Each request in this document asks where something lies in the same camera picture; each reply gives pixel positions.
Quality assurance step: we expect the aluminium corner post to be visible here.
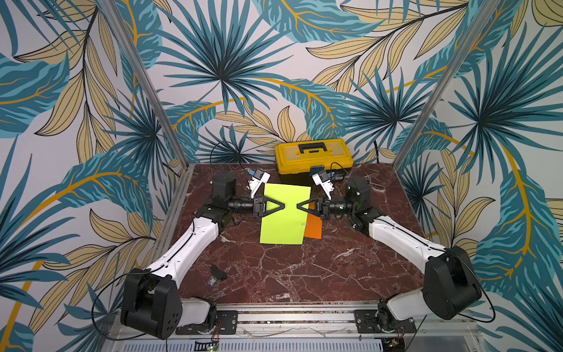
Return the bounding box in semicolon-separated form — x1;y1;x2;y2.
99;0;189;170
393;0;501;170

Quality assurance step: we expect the yellow black toolbox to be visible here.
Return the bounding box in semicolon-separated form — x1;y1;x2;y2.
274;139;354;175

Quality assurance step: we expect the orange paper sheet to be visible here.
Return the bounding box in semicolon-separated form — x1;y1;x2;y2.
303;214;323;240

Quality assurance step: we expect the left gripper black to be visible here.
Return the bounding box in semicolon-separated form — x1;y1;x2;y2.
228;192;285;219

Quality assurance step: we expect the left aluminium corner post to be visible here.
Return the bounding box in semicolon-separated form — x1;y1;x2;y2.
99;0;189;170

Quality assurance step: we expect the right aluminium corner post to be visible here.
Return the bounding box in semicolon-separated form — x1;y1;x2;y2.
393;0;501;170

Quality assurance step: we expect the aluminium frame rail front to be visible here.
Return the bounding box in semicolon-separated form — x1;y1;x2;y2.
104;302;485;351

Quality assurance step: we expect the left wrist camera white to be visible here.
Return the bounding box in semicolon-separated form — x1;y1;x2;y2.
249;169;271;198

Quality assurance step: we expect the small black clip object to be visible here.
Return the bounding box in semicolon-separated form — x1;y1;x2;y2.
208;264;229;287

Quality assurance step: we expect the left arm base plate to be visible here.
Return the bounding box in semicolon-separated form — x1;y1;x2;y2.
175;310;238;336

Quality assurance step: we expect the green paper sheet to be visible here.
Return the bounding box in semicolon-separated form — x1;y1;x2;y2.
260;183;311;245

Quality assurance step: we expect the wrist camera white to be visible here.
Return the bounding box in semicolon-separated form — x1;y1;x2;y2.
311;170;334;200
249;169;271;198

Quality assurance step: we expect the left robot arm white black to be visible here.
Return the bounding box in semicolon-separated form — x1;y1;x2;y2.
120;170;285;340

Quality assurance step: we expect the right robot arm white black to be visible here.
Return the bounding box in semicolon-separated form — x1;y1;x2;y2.
297;172;482;331

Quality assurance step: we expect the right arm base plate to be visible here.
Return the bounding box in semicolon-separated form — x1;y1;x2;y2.
353;309;416;334

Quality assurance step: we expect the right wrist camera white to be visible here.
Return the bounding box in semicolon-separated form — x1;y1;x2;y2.
311;170;334;200

